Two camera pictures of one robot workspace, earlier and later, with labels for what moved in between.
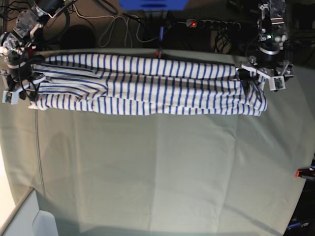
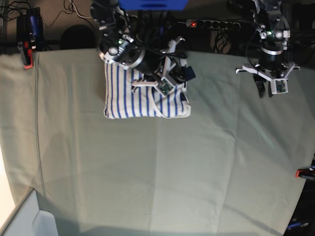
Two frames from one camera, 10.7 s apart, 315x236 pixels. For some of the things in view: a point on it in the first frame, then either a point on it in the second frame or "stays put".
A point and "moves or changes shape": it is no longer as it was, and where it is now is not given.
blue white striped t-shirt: x=146 y=85 moves or changes shape
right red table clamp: x=305 y=173 stays put
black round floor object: x=78 y=37 stays put
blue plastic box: x=154 y=5 stays put
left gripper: x=18 y=78 -> x=176 y=69
